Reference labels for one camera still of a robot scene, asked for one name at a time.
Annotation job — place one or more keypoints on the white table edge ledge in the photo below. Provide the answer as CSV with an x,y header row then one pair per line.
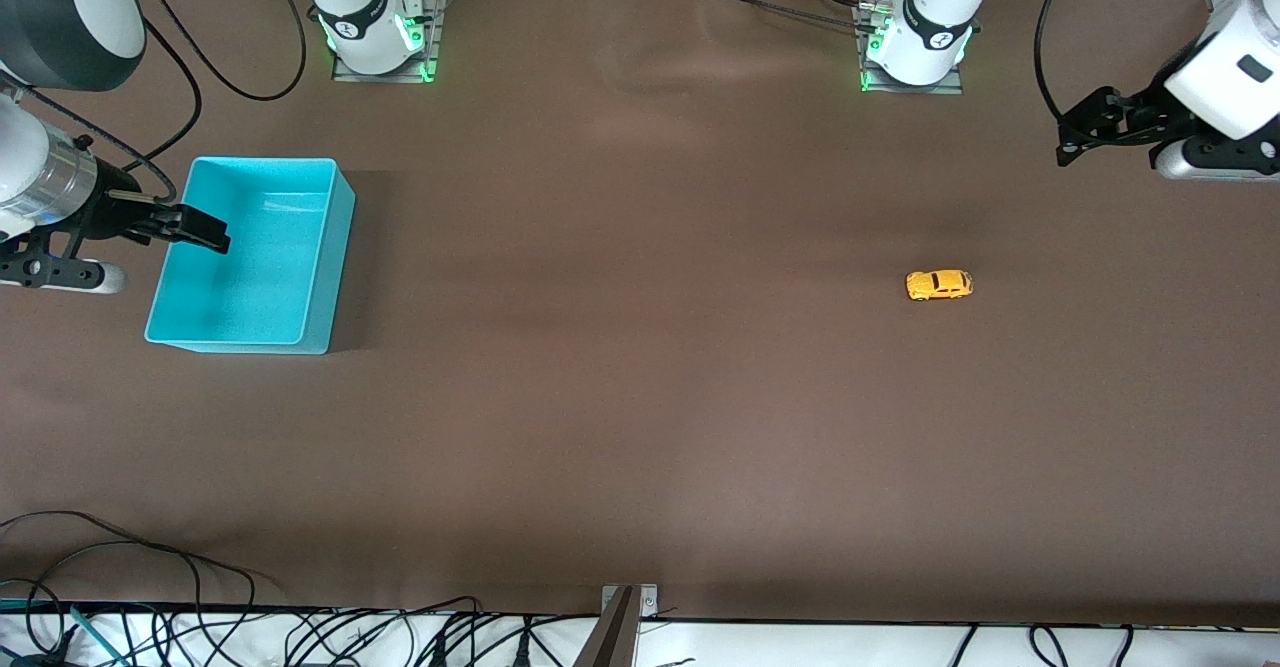
x,y
800,647

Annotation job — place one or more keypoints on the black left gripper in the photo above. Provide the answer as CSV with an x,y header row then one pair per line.
x,y
1142,112

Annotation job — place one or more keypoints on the yellow beetle toy car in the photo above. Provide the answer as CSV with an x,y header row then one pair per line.
x,y
940,285

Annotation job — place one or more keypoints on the grey metal bracket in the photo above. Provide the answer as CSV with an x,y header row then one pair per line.
x,y
620,637

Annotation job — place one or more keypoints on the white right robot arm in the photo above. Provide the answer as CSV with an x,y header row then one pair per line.
x,y
360,17

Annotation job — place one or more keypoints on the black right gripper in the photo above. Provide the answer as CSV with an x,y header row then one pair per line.
x,y
110,215

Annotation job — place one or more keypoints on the brown table cover sheet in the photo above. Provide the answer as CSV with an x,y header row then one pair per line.
x,y
640,347

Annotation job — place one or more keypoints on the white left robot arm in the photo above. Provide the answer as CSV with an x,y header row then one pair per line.
x,y
930,37

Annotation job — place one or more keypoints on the black power plug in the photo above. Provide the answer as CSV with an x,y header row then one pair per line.
x,y
437,652
522,650

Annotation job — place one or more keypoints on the turquoise plastic bin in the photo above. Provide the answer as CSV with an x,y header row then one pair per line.
x,y
250,287

